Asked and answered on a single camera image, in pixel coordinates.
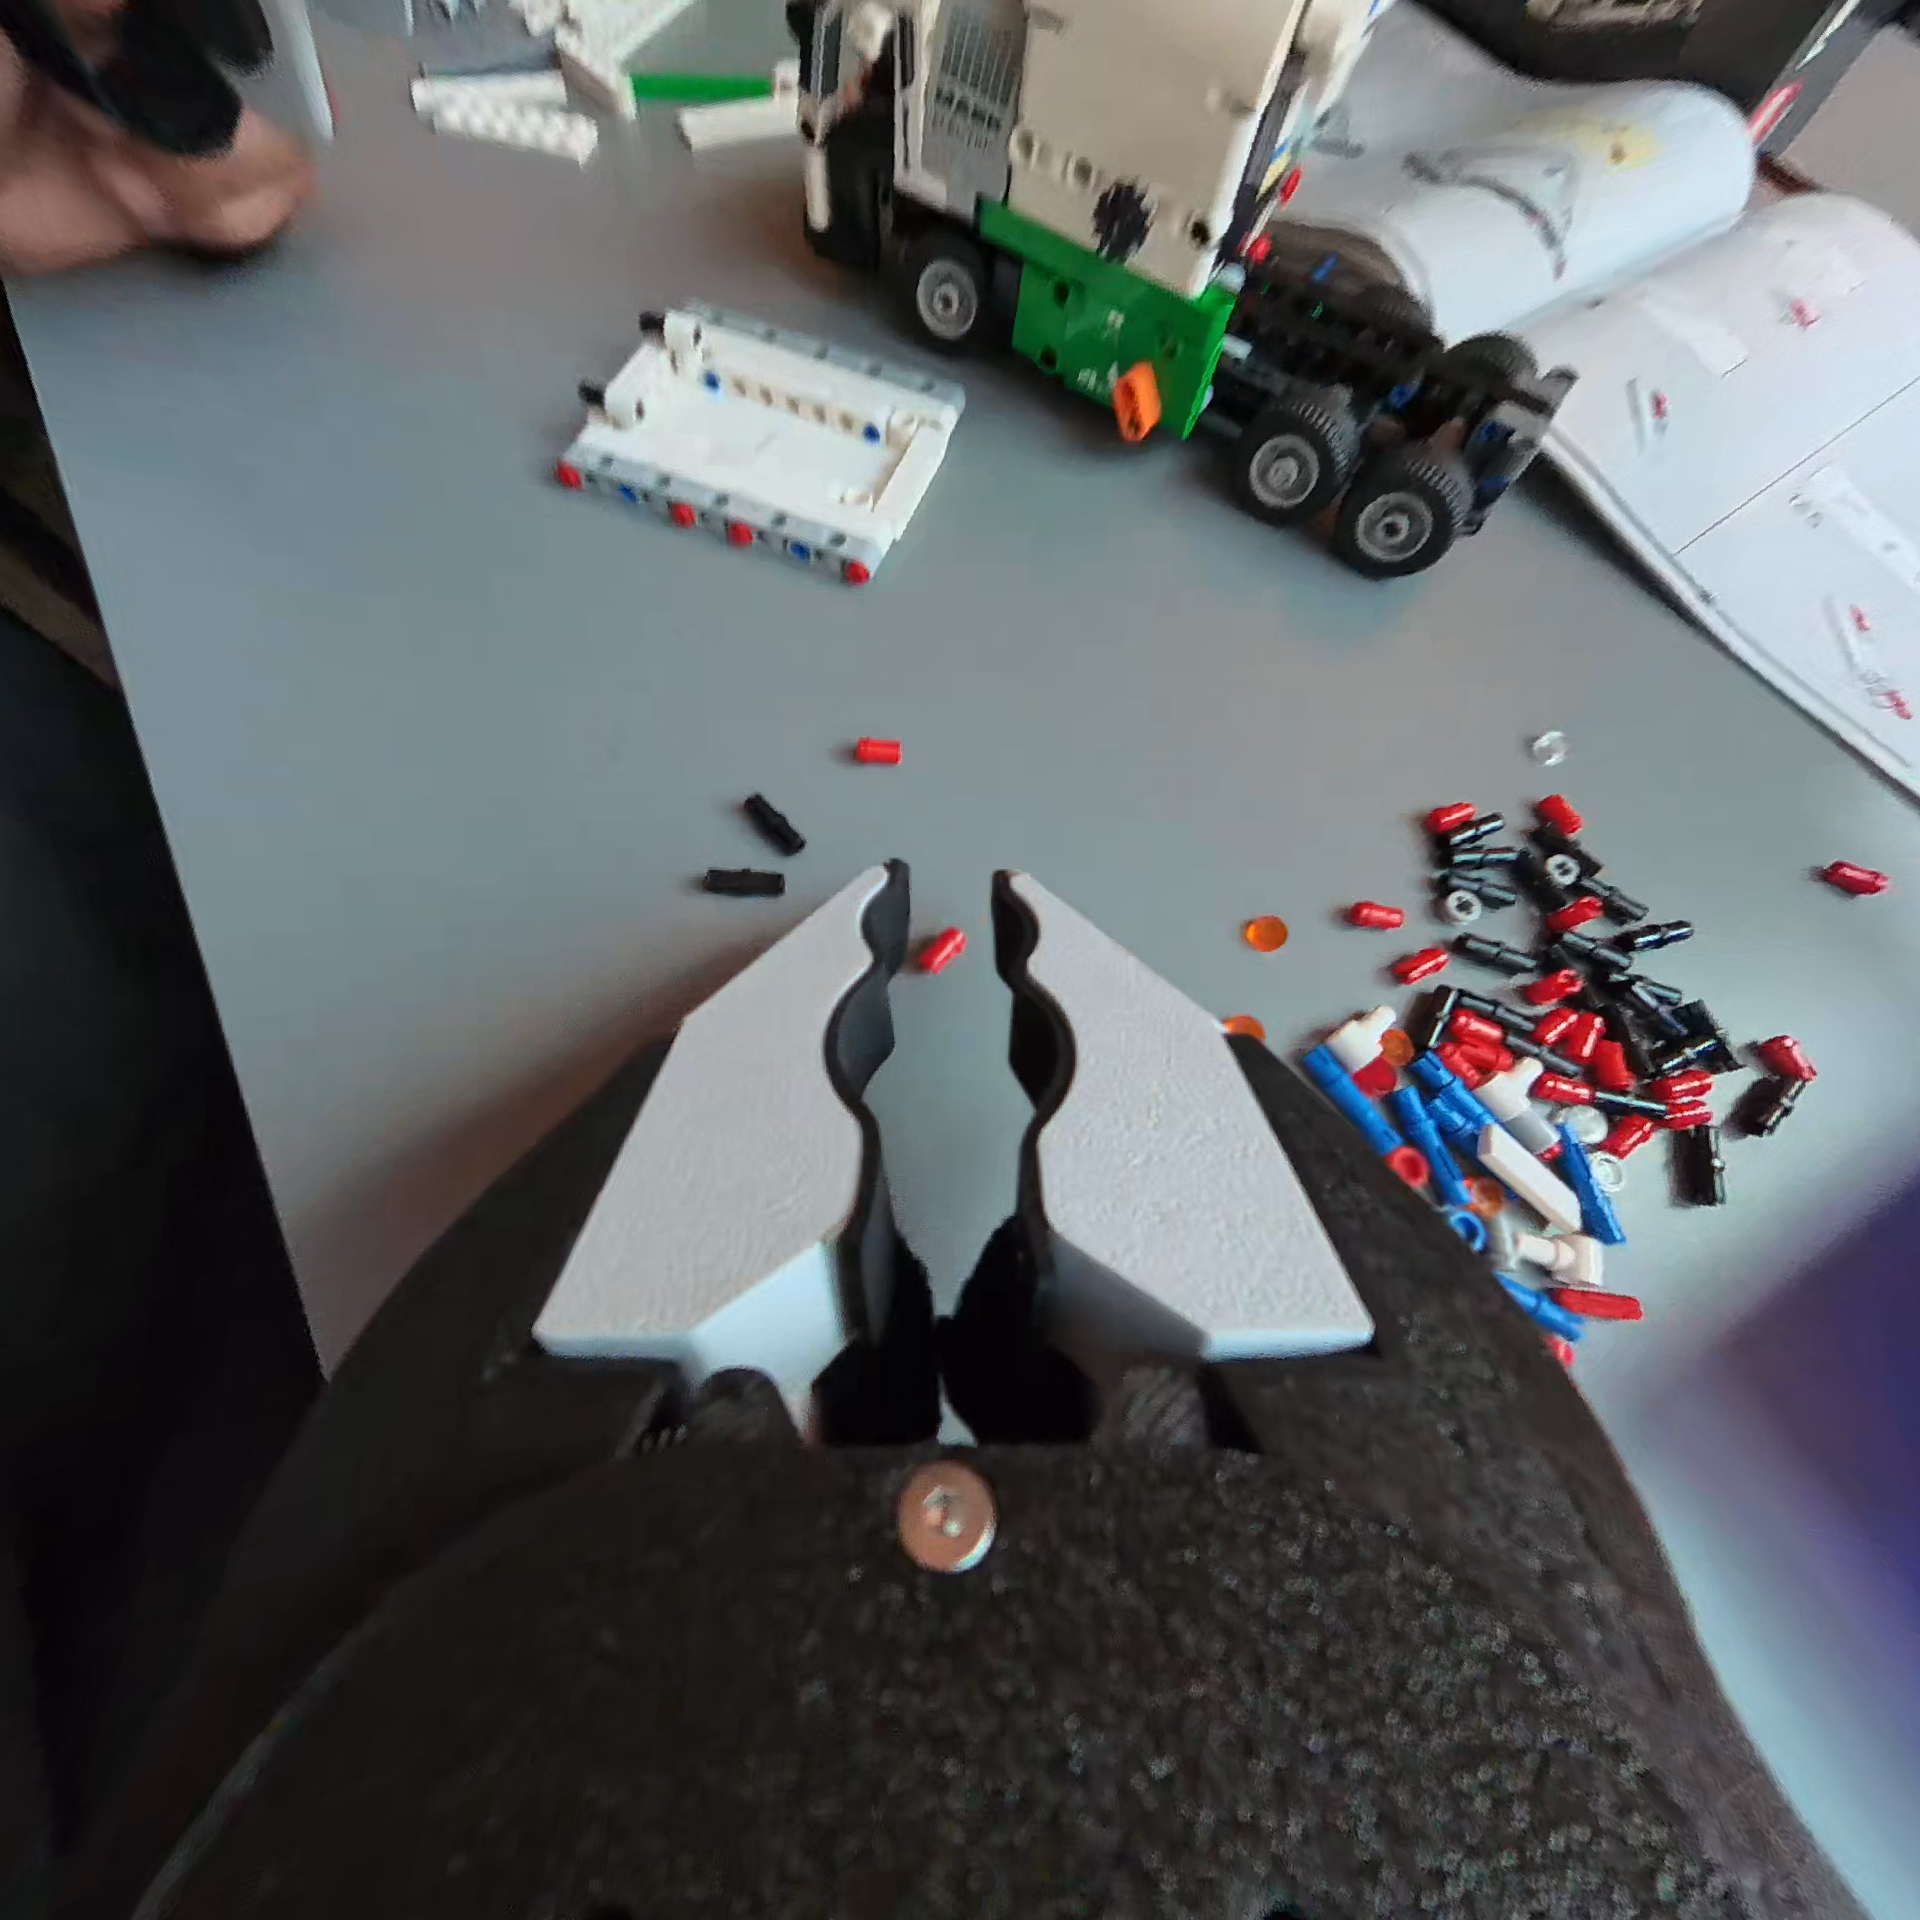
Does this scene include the pile of small lego pins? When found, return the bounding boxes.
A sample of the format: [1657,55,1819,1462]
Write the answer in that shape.
[1296,794,1819,1369]

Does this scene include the person's left hand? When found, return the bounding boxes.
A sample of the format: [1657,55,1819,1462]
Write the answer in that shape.
[0,106,321,273]

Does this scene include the lego instruction booklet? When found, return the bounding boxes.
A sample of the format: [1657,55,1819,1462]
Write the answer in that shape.
[1296,60,1920,805]

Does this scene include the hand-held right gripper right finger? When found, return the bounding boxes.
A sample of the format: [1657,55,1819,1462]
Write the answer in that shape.
[990,865,1376,1362]

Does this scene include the white green lego truck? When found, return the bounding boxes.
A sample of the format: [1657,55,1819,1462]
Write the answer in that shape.
[792,0,1580,584]

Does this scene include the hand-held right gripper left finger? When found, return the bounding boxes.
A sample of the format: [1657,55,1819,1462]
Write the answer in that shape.
[533,858,915,1444]

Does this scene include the black lego set box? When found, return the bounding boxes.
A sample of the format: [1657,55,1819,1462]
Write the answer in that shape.
[1418,0,1920,160]

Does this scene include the white grey lego panel assembly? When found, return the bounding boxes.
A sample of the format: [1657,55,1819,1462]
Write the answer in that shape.
[550,304,970,590]

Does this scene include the loose white lego beams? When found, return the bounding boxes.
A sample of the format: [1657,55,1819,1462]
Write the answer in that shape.
[408,0,804,166]

